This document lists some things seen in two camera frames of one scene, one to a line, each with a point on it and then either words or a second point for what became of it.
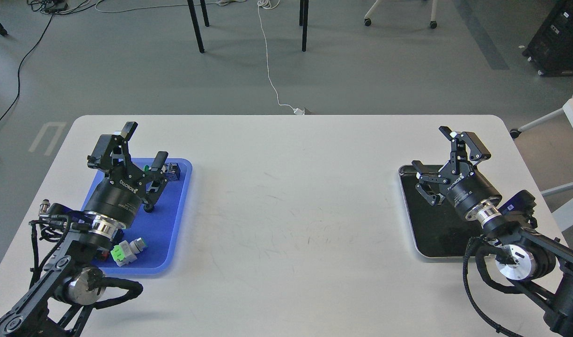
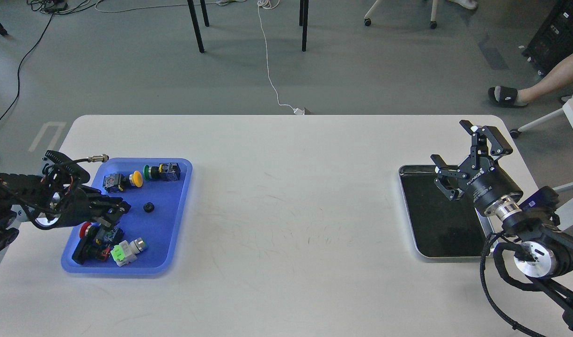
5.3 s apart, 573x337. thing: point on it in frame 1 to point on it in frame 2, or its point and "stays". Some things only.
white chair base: (433, 23) stays
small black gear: (149, 208) stays
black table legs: (303, 18) stays
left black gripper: (119, 196) to (80, 204)
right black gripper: (466, 187) to (481, 178)
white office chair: (572, 216) stays
